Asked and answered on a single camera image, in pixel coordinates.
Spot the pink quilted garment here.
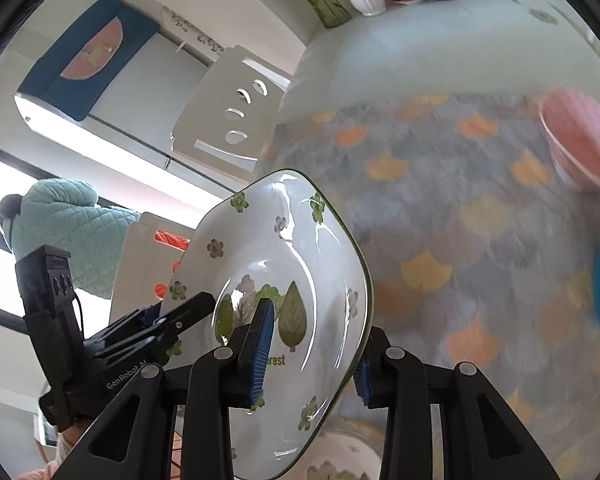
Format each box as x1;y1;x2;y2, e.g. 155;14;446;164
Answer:
15;457;63;480

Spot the large hexagonal forest print plate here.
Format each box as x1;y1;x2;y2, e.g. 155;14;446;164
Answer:
160;169;374;480

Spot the white carved lattice panel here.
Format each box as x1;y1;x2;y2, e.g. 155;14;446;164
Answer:
161;6;226;53

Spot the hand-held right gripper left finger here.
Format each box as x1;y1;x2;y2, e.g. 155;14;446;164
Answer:
62;297;276;480

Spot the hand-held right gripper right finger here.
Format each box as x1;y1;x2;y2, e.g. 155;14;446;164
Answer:
352;327;561;480

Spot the grey leaf pattern tablecloth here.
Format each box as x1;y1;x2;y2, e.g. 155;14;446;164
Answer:
257;91;600;480

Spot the white chair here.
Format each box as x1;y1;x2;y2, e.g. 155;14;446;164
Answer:
170;45;293;177
109;210;201;321

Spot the pink dotted bowl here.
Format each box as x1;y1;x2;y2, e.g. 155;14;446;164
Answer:
538;87;600;193

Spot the small forest print plate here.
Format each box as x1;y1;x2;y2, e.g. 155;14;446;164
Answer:
305;432;383;480

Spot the blue refrigerator cover cloth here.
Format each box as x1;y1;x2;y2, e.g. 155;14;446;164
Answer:
17;0;161;123

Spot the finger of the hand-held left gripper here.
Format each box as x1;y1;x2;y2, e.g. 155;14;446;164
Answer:
92;292;217;362
87;302;167;345

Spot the teal quilted sleeve arm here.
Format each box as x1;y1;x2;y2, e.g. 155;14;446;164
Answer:
0;178;143;301

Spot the white refrigerator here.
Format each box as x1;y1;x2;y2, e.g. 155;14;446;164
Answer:
14;0;241;196

